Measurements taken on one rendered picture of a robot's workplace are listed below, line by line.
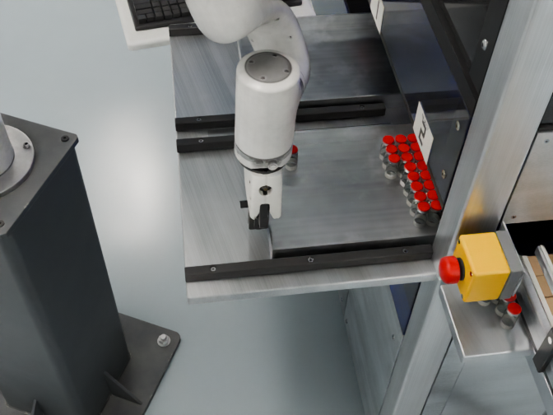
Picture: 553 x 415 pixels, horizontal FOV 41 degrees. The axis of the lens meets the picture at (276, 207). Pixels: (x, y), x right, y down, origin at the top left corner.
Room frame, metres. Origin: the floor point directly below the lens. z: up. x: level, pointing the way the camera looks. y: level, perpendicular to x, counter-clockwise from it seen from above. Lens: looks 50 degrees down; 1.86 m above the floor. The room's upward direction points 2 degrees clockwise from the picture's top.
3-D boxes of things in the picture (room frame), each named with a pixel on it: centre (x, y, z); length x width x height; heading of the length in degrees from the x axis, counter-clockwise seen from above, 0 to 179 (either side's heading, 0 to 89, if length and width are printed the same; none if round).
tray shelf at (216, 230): (1.01, -0.05, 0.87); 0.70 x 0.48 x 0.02; 9
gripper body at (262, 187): (0.75, 0.02, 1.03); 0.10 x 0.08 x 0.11; 9
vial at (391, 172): (0.89, -0.20, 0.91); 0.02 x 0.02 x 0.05
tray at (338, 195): (0.85, -0.14, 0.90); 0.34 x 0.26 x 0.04; 99
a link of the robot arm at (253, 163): (0.75, 0.02, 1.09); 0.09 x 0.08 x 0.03; 9
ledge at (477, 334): (0.61, -0.34, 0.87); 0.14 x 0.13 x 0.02; 99
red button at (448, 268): (0.61, -0.26, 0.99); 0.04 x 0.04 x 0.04; 9
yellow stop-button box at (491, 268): (0.62, -0.30, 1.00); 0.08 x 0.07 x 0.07; 99
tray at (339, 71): (1.18, -0.09, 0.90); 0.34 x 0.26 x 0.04; 99
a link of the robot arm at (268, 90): (0.75, 0.02, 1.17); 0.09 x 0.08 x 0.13; 164
